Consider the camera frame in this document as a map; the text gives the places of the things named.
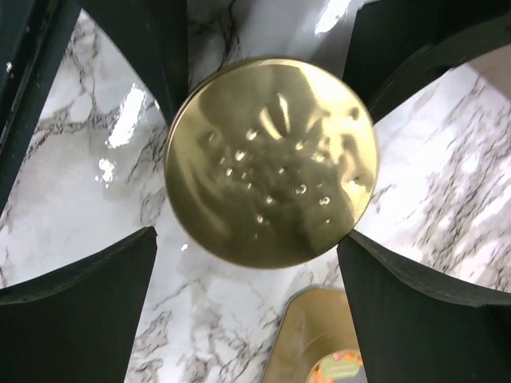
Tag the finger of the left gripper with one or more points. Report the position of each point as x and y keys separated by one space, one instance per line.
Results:
x=153 y=37
x=398 y=47

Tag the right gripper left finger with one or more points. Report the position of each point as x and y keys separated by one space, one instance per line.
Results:
x=78 y=323

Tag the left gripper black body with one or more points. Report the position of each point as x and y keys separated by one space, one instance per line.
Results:
x=34 y=36

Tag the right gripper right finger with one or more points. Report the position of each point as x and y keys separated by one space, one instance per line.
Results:
x=415 y=324

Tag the gold round jar lid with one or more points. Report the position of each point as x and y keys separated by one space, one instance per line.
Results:
x=270 y=162

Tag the gold tin with popsicle candies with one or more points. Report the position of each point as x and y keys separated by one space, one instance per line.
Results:
x=316 y=340

